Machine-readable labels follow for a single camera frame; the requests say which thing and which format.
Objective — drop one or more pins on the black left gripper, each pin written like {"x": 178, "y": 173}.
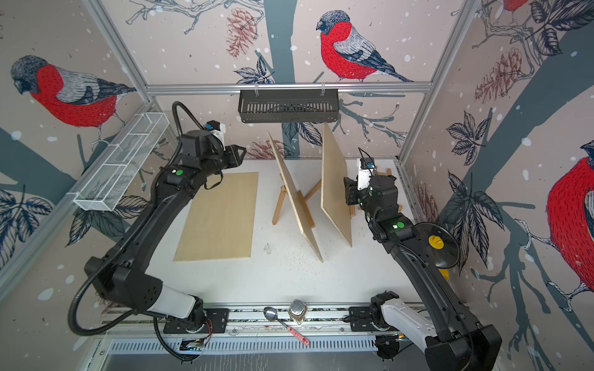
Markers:
{"x": 232, "y": 151}

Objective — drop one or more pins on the yellow pot black lid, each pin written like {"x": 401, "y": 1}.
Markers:
{"x": 440, "y": 246}

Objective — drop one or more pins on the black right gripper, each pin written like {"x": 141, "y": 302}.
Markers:
{"x": 352, "y": 191}

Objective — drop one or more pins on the white wire mesh basket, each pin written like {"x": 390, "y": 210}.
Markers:
{"x": 109, "y": 183}

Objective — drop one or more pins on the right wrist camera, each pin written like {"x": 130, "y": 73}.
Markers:
{"x": 366, "y": 170}

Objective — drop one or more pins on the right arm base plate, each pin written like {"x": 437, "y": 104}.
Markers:
{"x": 359, "y": 319}

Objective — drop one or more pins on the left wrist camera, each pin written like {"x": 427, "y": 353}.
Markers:
{"x": 217, "y": 129}

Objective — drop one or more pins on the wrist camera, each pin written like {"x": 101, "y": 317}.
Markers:
{"x": 366, "y": 170}
{"x": 217, "y": 129}

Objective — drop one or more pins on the plywood board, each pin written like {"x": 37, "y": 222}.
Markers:
{"x": 220, "y": 223}
{"x": 296, "y": 202}
{"x": 334, "y": 169}

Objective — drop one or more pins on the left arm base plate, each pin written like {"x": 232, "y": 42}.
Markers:
{"x": 213, "y": 321}

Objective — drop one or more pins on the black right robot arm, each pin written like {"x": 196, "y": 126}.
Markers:
{"x": 450, "y": 336}

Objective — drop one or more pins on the black hanging basket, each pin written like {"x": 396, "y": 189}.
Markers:
{"x": 289, "y": 106}

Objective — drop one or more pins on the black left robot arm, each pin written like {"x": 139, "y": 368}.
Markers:
{"x": 120, "y": 276}

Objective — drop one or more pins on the small metal cup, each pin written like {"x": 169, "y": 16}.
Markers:
{"x": 297, "y": 311}

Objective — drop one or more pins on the metal spoon red handle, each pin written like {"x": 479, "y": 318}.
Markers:
{"x": 271, "y": 314}

